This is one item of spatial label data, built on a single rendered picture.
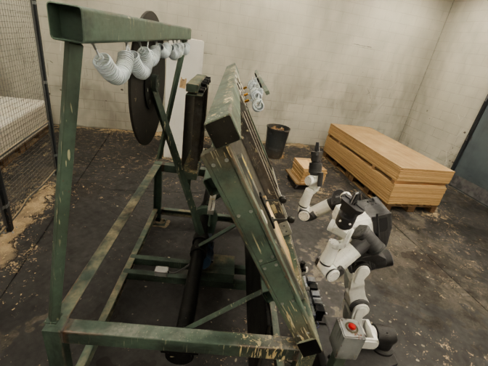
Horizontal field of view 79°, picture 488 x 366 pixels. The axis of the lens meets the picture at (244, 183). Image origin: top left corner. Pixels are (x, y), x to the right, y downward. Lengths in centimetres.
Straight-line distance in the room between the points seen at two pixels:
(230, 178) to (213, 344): 94
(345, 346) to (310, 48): 629
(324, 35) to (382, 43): 145
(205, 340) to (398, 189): 420
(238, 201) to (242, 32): 585
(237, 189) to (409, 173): 435
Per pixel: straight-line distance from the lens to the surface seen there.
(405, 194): 544
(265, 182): 205
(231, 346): 172
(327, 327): 276
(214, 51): 672
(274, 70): 701
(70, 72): 112
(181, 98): 539
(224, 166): 106
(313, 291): 213
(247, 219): 117
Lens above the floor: 219
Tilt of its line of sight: 26 degrees down
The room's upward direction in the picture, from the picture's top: 9 degrees clockwise
